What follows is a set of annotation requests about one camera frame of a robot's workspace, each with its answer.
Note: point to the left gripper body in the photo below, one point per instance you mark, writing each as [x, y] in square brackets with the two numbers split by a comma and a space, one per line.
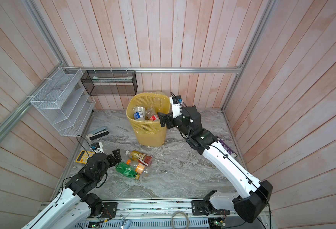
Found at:
[111, 161]

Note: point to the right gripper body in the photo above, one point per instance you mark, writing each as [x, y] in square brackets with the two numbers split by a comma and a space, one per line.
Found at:
[172, 123]

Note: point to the red label clear bottle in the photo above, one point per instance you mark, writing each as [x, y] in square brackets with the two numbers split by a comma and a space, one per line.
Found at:
[152, 115]

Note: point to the blue label small bottle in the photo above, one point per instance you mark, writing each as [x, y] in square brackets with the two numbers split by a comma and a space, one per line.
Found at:
[139, 113]

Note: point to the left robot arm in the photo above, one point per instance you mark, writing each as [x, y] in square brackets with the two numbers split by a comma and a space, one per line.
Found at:
[76, 202]

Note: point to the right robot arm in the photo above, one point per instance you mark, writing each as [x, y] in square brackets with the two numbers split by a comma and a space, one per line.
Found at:
[253, 194]

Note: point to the yellow plastic waste bin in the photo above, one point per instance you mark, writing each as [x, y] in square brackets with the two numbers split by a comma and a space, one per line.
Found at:
[148, 132]

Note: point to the green plastic bottle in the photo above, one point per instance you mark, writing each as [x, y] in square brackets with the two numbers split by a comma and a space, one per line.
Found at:
[127, 171]

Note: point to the orange label bottle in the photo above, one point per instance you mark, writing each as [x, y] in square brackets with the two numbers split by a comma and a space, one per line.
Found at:
[138, 167]

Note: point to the yellow calculator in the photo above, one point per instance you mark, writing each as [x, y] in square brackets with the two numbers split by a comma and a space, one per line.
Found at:
[83, 156]

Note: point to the red label tea bottle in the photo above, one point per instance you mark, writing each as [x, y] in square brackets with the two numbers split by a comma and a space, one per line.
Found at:
[140, 157]

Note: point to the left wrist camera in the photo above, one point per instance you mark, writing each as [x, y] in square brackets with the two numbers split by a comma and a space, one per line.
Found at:
[97, 147]

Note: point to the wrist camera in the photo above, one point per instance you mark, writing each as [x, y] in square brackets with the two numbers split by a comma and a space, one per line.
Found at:
[97, 147]
[176, 103]

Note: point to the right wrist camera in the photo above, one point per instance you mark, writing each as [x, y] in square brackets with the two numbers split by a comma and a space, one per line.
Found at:
[176, 103]

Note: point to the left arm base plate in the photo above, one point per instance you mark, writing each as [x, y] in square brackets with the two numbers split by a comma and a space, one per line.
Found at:
[104, 210]

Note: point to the black mesh wall basket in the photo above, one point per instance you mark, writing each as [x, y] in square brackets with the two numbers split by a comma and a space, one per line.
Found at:
[110, 82]

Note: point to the white wire mesh shelf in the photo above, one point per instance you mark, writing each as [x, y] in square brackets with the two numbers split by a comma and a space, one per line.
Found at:
[64, 105]

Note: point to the aluminium wall rail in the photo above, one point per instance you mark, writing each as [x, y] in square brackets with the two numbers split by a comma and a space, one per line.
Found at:
[166, 69]

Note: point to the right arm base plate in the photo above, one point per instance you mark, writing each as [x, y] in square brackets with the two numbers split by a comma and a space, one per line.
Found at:
[201, 207]

